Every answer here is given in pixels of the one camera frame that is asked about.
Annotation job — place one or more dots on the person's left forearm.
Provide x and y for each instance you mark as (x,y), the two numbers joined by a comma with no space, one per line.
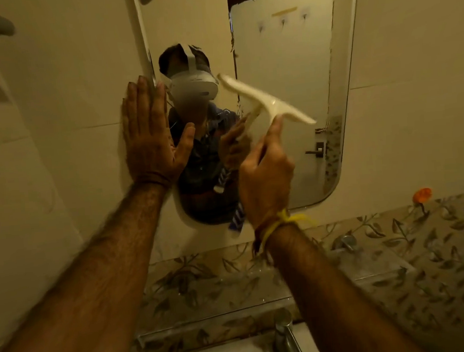
(84,289)

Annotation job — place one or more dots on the person's left little finger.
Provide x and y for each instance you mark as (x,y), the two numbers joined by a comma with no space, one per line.
(125,120)

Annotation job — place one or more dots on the person's right hand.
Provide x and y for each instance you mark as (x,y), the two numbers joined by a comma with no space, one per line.
(265,179)

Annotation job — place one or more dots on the frameless wall mirror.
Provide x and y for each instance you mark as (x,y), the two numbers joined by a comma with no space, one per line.
(288,77)

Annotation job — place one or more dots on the person's left middle finger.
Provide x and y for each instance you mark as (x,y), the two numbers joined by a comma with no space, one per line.
(144,100)

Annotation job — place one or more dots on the glass bathroom shelf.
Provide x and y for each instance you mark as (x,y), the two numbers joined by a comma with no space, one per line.
(225,288)

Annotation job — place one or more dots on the chrome sink faucet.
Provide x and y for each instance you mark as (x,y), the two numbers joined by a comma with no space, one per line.
(287,338)

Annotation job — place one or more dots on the person's right forearm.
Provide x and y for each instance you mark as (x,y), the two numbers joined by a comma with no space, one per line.
(338,301)

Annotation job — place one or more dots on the person's left thumb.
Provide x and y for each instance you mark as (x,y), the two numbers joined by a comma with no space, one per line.
(184,140)

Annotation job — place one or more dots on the person's right fingers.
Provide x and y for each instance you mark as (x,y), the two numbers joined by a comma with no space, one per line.
(274,132)

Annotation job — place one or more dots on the yellow thread wristband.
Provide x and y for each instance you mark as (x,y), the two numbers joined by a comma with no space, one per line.
(278,223)

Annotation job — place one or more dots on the white window squeegee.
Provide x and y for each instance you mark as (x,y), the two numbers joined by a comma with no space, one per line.
(264,101)

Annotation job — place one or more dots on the person's left hand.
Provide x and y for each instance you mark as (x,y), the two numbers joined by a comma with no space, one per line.
(149,148)

